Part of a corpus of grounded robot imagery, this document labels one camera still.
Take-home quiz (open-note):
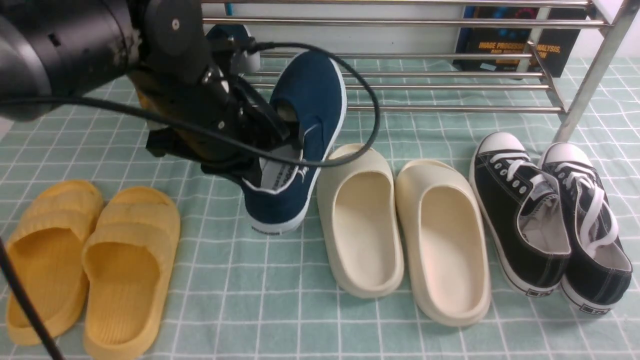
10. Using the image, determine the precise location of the yellow slide sandal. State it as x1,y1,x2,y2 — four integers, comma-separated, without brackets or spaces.
6,180,105,337
81,186,181,360

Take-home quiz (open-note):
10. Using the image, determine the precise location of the black canvas sneaker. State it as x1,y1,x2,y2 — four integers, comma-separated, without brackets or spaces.
469,132,572,297
538,142,633,315

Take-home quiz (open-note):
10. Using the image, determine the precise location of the right cream clog slipper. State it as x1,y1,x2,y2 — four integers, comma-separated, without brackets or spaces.
395,159,491,327

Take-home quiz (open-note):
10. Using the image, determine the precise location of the black image processing book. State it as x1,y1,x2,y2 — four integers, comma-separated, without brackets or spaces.
452,6,581,78

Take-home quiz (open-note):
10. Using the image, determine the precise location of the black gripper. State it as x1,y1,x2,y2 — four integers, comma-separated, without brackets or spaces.
128,0,302,187

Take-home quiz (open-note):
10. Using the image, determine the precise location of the right yellow slide sandal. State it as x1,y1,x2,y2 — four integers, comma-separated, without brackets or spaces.
81,186,181,360

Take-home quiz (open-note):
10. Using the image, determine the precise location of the left yellow slide sandal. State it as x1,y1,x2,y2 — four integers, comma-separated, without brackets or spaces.
6,180,105,337

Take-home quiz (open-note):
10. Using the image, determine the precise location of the stainless steel shoe rack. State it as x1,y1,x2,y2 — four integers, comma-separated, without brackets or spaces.
201,0,639,142

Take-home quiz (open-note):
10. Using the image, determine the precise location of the navy slip-on shoe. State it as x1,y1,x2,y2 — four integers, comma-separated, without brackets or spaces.
241,51,347,235
205,23,261,75

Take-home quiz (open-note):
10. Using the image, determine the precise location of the right black canvas sneaker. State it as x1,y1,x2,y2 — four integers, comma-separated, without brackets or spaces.
538,142,633,315

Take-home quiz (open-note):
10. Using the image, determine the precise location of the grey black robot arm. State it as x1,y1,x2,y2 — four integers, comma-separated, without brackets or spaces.
1,0,303,183

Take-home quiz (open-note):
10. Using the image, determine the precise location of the cream clog slipper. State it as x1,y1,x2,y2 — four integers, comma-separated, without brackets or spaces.
316,148,405,299
395,159,491,327

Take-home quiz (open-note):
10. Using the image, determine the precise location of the left cream clog slipper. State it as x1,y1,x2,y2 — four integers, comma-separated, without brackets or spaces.
316,148,405,299

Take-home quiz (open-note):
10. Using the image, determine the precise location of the left black canvas sneaker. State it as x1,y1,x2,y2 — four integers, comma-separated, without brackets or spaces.
469,132,572,297

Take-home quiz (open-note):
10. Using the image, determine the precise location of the green checked tablecloth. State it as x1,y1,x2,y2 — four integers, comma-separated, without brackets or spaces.
0,58,640,360

